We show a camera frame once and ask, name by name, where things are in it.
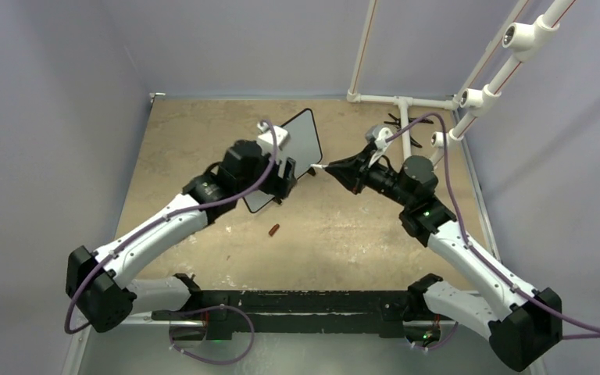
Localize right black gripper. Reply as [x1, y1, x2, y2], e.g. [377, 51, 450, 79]
[326, 145, 413, 208]

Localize red marker cap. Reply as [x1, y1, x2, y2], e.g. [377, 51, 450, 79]
[268, 223, 280, 237]

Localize small black-framed whiteboard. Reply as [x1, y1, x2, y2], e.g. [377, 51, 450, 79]
[244, 108, 323, 213]

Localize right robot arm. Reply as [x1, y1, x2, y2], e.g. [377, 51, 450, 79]
[324, 147, 563, 372]

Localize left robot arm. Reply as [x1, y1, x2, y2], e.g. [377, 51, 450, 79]
[64, 136, 297, 334]

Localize black pliers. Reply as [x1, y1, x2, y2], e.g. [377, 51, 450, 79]
[384, 113, 434, 148]

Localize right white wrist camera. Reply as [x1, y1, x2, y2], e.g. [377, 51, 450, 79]
[365, 124, 393, 167]

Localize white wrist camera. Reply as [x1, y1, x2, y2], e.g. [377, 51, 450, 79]
[365, 124, 393, 167]
[255, 120, 291, 164]

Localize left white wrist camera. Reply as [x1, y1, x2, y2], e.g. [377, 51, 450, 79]
[255, 120, 291, 164]

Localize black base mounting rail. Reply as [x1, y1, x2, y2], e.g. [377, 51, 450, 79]
[152, 290, 436, 340]

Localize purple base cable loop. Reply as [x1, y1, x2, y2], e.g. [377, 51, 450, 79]
[169, 305, 255, 366]

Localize white PVC pipe frame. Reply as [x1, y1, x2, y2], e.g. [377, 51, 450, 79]
[346, 1, 574, 142]

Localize aluminium extrusion frame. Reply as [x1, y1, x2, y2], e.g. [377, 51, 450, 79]
[67, 312, 511, 374]

